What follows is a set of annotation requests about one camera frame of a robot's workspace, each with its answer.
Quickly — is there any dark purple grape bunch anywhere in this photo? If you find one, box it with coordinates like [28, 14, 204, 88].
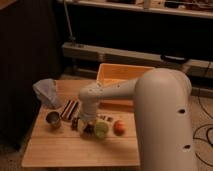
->
[71, 117, 94, 134]

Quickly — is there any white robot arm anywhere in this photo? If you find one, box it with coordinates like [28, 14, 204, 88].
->
[78, 68, 198, 171]

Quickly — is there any yellow plastic bin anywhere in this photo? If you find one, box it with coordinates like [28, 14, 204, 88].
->
[96, 62, 156, 110]

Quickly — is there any striped brown chocolate bar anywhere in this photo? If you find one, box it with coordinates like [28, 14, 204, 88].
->
[60, 100, 79, 122]

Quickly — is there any orange peach fruit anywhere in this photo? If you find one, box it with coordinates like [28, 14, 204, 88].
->
[113, 120, 126, 136]

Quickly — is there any green plastic cup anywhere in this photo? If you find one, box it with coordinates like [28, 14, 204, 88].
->
[94, 122, 109, 139]

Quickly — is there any crumpled grey cloth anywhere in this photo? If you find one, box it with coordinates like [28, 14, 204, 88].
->
[32, 78, 62, 109]

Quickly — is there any small metal cup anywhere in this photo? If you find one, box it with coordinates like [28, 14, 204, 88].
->
[46, 111, 61, 129]

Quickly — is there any background shelf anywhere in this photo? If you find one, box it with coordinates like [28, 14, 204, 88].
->
[56, 0, 213, 19]

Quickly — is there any grey metal rail base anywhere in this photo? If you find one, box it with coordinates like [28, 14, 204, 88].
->
[62, 42, 213, 79]

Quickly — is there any black cable on floor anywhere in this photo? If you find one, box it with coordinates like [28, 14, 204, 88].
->
[193, 96, 213, 169]

